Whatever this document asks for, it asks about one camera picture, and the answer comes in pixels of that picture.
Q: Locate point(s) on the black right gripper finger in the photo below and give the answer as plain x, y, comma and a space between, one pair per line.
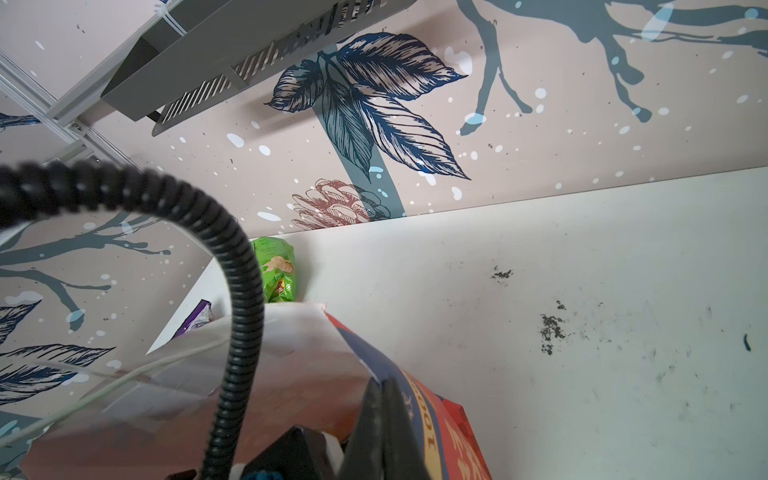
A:
382, 445

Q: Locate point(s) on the bright green chips bag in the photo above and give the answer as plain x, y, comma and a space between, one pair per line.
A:
276, 258

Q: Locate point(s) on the purple snack packet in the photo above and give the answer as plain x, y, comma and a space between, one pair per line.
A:
200, 316

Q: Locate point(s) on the red paper gift bag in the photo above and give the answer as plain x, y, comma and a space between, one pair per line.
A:
151, 418

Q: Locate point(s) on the black hanging wall basket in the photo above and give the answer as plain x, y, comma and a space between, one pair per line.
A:
198, 54

